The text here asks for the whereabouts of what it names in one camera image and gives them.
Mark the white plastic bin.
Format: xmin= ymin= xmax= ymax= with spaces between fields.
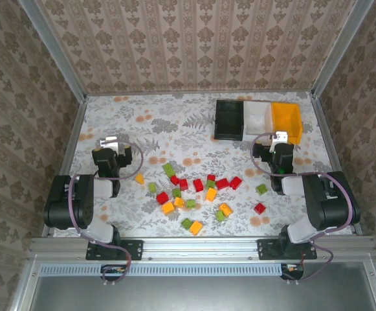
xmin=241 ymin=100 xmax=274 ymax=143

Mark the yellow plastic bin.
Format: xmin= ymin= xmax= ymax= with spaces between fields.
xmin=270 ymin=102 xmax=305 ymax=146

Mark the black plastic bin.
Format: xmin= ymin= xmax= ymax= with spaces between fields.
xmin=213 ymin=99 xmax=244 ymax=142

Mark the floral patterned table cover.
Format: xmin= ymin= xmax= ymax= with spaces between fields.
xmin=50 ymin=92 xmax=359 ymax=238

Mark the grey metal sheet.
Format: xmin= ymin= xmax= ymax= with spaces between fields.
xmin=12 ymin=259 xmax=376 ymax=311

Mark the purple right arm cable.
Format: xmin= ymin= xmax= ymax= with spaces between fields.
xmin=250 ymin=132 xmax=354 ymax=283

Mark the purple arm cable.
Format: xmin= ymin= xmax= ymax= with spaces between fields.
xmin=250 ymin=132 xmax=354 ymax=283
xmin=67 ymin=139 xmax=145 ymax=286

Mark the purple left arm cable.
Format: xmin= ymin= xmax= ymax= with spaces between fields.
xmin=67 ymin=139 xmax=145 ymax=286

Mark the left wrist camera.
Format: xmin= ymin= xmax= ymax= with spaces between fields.
xmin=98 ymin=135 xmax=120 ymax=150

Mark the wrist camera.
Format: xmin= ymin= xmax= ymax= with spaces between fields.
xmin=98 ymin=135 xmax=120 ymax=150
xmin=270 ymin=130 xmax=289 ymax=147

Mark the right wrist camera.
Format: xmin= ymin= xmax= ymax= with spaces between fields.
xmin=270 ymin=130 xmax=289 ymax=147

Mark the thin aluminium frame rail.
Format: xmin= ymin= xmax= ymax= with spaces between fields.
xmin=85 ymin=90 xmax=315 ymax=97

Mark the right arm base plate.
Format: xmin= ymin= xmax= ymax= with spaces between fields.
xmin=257 ymin=238 xmax=318 ymax=260

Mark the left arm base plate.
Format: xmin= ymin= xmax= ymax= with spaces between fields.
xmin=85 ymin=239 xmax=144 ymax=262

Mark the black cable connector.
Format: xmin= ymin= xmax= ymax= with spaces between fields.
xmin=280 ymin=262 xmax=305 ymax=281
xmin=101 ymin=264 xmax=127 ymax=281

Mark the wide aluminium frame rail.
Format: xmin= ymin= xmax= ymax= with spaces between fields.
xmin=28 ymin=237 xmax=376 ymax=260

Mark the aluminium frame post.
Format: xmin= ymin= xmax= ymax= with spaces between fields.
xmin=17 ymin=0 xmax=88 ymax=100
xmin=311 ymin=0 xmax=375 ymax=98

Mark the white slotted cable duct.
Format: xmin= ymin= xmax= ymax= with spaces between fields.
xmin=39 ymin=262 xmax=285 ymax=277

